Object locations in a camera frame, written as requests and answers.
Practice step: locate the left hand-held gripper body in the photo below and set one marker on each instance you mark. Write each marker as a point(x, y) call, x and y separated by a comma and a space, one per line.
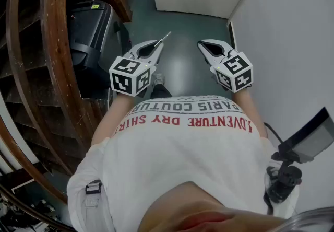
point(122, 76)

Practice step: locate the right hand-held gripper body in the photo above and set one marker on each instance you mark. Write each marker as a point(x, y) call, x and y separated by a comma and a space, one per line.
point(235, 74)

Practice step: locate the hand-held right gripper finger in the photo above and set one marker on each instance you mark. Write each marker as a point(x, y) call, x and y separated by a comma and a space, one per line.
point(210, 59)
point(221, 44)

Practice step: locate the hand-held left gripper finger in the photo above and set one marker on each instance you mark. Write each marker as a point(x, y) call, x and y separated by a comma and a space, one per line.
point(142, 45)
point(157, 54)

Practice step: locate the thin metal key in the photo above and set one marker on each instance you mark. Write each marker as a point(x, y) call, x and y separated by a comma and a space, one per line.
point(165, 36)

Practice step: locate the person's right forearm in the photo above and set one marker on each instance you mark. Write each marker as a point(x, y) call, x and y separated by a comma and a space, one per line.
point(249, 110)

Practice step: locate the person's left forearm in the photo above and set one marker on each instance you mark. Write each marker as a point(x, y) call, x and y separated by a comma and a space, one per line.
point(109, 121)

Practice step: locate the grey sneaker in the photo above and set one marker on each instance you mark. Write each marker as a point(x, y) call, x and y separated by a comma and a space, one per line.
point(158, 79)

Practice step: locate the black trouser leg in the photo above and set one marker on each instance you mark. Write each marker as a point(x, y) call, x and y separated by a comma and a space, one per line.
point(159, 91)

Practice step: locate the black hard suitcase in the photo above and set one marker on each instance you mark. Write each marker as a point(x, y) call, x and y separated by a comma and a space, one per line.
point(88, 29)

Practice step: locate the dark wooden stair steps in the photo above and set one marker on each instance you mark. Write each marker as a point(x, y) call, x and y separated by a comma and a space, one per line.
point(28, 82)

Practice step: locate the white printed t-shirt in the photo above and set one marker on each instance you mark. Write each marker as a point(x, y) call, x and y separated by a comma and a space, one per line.
point(169, 163)

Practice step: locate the thin curved wooden handrail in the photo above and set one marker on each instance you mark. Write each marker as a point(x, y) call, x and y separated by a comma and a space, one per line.
point(14, 56)

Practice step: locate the person's chin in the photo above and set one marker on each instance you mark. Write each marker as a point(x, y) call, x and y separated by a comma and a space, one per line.
point(198, 212)

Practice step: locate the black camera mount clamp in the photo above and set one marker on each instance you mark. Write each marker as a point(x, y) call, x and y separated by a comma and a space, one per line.
point(283, 181)

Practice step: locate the grey head mount rim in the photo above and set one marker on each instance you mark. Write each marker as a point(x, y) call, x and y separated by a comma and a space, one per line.
point(310, 220)

